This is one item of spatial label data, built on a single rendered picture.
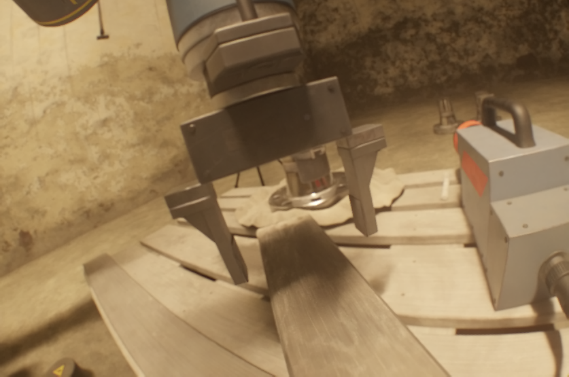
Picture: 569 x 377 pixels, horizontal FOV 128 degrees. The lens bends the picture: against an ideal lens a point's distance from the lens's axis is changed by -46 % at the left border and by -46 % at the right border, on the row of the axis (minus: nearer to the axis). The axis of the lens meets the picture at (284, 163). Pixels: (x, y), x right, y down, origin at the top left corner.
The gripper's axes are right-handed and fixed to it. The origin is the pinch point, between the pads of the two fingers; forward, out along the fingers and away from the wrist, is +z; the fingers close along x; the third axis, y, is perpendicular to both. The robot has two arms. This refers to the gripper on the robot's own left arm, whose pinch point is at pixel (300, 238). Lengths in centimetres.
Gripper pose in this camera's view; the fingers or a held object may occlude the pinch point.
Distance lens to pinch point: 24.4
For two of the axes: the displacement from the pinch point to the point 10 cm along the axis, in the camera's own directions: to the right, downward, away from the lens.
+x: -9.4, 3.1, -1.3
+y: -1.8, -1.4, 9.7
